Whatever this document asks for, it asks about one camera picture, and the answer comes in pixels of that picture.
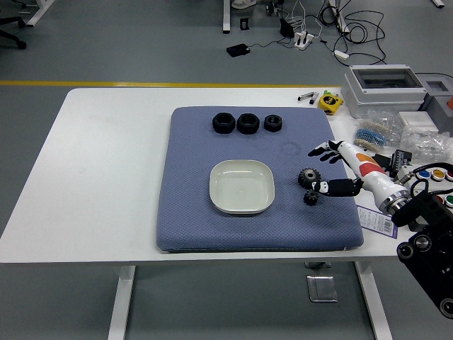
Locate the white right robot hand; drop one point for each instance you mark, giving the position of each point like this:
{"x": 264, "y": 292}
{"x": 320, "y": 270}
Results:
{"x": 368, "y": 170}

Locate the large black gear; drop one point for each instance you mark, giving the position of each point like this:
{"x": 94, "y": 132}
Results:
{"x": 307, "y": 175}

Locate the small black gear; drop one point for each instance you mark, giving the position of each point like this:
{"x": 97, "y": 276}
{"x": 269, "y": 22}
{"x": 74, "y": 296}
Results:
{"x": 311, "y": 198}

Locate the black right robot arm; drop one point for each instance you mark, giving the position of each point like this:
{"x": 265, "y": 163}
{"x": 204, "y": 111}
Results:
{"x": 430, "y": 219}

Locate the small white box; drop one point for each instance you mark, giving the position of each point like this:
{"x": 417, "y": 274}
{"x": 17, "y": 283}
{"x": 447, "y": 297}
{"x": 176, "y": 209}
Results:
{"x": 415, "y": 118}

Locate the grey box blue yellow buttons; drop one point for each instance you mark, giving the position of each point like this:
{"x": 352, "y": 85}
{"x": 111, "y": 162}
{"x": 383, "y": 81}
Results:
{"x": 438, "y": 174}

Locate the grey box red green buttons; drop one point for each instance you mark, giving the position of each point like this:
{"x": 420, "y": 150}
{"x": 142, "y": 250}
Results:
{"x": 449, "y": 201}

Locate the grey box with orange button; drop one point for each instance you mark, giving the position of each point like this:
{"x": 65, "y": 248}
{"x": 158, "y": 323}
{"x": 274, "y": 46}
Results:
{"x": 439, "y": 106}

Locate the small black hex nut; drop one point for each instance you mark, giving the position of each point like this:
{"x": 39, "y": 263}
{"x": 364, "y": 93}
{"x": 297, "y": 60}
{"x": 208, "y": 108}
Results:
{"x": 273, "y": 124}

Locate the large black hex nut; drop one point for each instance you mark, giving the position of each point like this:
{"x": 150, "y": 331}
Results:
{"x": 247, "y": 124}
{"x": 223, "y": 124}

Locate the black servo motor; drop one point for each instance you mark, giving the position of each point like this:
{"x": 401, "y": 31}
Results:
{"x": 381, "y": 158}

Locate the black circuit module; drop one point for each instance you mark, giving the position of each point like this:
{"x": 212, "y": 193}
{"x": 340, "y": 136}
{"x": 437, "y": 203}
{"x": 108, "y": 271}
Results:
{"x": 401, "y": 159}

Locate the bag of blue resistors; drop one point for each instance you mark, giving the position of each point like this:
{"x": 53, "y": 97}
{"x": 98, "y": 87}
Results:
{"x": 371, "y": 134}

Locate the purple and white label card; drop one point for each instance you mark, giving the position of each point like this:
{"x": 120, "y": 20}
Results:
{"x": 375, "y": 221}

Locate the clear plastic bag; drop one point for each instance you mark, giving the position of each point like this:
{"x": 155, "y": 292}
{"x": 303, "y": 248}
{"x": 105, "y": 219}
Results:
{"x": 424, "y": 143}

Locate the yellow tape measure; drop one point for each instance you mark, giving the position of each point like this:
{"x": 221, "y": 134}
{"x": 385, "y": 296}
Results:
{"x": 330, "y": 102}

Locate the black and silver clip tool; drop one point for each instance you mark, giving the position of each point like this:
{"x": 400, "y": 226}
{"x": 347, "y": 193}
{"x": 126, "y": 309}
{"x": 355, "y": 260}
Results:
{"x": 307, "y": 96}

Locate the small metal floor plate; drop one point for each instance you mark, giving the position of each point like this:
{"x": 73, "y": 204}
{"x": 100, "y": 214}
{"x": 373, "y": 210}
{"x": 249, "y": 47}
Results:
{"x": 318, "y": 264}

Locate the white power adapter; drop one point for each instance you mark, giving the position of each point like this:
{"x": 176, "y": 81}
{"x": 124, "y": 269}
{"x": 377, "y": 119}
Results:
{"x": 341, "y": 54}

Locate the large metal floor plate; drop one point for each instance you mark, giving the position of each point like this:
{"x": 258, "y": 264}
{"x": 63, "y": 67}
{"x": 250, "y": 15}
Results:
{"x": 321, "y": 288}

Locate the white square dish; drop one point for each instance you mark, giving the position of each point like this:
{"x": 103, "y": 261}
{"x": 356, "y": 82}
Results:
{"x": 241, "y": 187}

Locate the blue-grey padded mat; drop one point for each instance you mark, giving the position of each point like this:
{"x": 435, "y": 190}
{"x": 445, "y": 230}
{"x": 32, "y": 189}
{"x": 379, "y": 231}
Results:
{"x": 255, "y": 233}

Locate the white power strip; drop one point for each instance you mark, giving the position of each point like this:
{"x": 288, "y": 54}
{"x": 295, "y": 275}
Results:
{"x": 303, "y": 39}

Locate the black power adapter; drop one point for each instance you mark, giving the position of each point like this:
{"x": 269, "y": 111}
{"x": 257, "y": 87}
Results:
{"x": 286, "y": 27}

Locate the black flat device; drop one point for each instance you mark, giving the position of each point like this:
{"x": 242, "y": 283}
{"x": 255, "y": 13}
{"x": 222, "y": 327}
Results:
{"x": 239, "y": 50}

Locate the white rounded object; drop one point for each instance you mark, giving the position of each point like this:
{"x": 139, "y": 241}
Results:
{"x": 244, "y": 3}

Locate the white desk leg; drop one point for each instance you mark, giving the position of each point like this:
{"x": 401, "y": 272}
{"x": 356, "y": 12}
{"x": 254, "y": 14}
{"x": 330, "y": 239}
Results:
{"x": 226, "y": 16}

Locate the white table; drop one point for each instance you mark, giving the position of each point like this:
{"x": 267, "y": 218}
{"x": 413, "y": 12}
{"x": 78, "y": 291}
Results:
{"x": 106, "y": 170}

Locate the white desk foot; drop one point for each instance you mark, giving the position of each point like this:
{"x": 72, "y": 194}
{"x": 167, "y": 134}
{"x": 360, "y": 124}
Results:
{"x": 40, "y": 12}

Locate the black office chair base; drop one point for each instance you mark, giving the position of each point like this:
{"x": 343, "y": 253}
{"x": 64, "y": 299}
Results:
{"x": 8, "y": 35}

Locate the grey enclosure with clear lid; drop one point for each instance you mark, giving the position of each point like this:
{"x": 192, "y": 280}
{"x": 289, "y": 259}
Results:
{"x": 384, "y": 93}

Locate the grey metal bracket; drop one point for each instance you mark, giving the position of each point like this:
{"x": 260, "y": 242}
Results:
{"x": 272, "y": 8}

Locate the small black bracket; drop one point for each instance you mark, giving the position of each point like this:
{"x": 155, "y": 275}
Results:
{"x": 245, "y": 24}

